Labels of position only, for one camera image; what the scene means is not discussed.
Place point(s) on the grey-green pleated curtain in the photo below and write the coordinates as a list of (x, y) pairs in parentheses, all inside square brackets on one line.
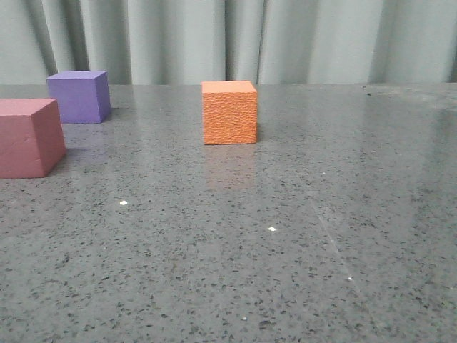
[(266, 42)]

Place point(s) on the pink foam cube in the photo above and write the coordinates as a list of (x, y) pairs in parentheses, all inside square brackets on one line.
[(32, 140)]

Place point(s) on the orange foam cube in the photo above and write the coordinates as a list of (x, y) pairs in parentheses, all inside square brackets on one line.
[(229, 112)]

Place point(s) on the purple foam cube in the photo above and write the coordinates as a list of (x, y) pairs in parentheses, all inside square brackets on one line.
[(82, 96)]

